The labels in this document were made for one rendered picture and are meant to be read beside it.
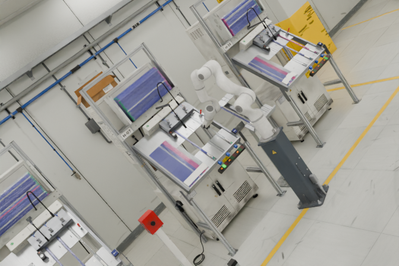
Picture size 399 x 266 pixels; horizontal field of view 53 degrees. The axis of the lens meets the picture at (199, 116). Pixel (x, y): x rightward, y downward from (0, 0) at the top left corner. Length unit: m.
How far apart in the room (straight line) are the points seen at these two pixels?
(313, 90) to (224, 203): 1.68
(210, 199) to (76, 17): 2.86
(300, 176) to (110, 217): 2.68
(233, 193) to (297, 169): 0.85
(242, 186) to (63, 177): 2.19
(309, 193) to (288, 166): 0.31
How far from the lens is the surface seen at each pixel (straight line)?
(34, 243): 3.46
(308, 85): 4.65
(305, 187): 3.47
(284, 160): 3.34
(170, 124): 3.70
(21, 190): 3.48
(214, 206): 3.87
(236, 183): 3.98
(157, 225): 3.43
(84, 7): 5.40
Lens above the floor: 1.93
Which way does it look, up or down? 14 degrees down
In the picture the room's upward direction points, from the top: 37 degrees counter-clockwise
